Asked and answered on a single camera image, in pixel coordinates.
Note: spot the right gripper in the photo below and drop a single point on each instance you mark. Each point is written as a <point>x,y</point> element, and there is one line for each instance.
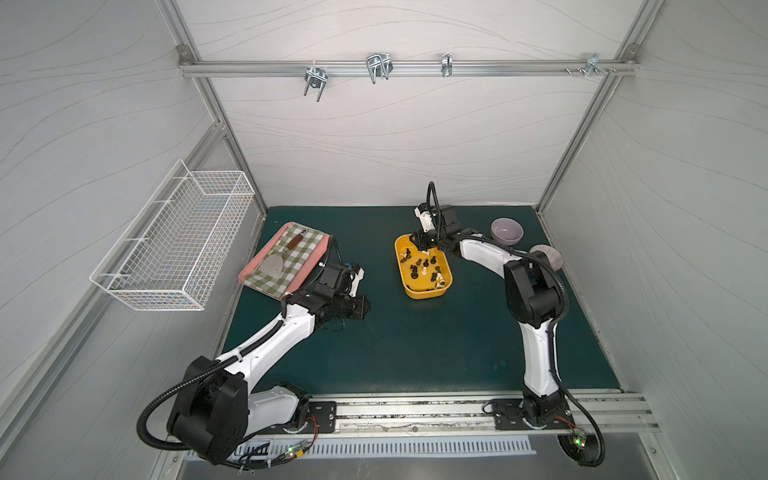
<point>425,237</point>

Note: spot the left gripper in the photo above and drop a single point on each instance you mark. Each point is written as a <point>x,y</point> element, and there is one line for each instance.
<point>350,305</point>

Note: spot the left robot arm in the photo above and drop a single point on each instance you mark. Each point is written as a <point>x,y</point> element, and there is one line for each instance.
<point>217,405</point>

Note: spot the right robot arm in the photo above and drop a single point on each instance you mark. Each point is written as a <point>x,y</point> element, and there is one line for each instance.
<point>535,297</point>

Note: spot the yellow plastic storage box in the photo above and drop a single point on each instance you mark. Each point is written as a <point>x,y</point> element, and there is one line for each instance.
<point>421,288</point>

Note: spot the green checkered cloth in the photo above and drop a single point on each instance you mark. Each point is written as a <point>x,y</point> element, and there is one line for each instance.
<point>285,261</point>

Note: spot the purple bowl upright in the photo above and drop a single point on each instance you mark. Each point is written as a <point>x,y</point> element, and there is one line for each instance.
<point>507,231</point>

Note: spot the purple ribbed bowl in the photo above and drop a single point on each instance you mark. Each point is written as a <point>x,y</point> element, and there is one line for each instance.
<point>554,257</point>

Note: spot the white vent strip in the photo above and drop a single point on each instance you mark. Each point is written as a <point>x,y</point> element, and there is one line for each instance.
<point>268,448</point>

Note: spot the metal hook clamp middle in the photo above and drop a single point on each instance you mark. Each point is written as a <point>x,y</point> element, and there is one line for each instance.
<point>379,66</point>

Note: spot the metal hook clamp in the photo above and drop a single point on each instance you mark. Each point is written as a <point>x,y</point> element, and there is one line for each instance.
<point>379,66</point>
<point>316,78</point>

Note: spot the metal hook clamp left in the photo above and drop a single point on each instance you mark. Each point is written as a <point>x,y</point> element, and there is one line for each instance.
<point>316,78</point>

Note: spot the aluminium crossbar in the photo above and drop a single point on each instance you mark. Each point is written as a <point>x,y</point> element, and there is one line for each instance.
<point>401,68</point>

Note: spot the metal spatula wooden handle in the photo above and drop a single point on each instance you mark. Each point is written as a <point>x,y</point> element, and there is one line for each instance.
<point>273,264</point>

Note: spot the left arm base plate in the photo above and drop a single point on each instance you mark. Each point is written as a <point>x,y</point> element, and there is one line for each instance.
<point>318,415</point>

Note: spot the metal ring clamp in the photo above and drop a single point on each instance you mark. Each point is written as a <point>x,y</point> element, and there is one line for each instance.
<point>446,65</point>

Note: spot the white wire basket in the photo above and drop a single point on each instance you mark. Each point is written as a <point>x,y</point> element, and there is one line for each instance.
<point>169,256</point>

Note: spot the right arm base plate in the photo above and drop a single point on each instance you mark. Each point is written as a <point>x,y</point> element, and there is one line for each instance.
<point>510,414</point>

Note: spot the metal bracket right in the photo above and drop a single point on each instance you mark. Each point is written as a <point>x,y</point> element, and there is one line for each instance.
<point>592,67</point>

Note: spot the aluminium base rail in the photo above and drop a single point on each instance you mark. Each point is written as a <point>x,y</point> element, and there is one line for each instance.
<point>426,414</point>

